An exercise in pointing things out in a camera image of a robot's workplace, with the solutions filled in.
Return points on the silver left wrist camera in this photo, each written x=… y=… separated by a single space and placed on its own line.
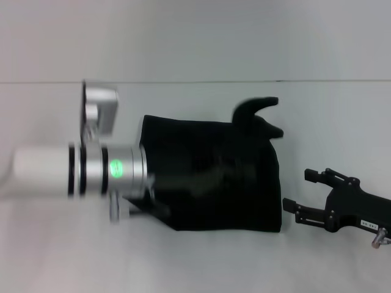
x=99 y=107

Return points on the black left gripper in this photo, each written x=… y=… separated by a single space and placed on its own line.
x=171 y=186

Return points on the black shirt with FREE print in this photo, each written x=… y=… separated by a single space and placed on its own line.
x=220 y=171

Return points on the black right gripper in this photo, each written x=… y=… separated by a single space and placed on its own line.
x=360 y=204

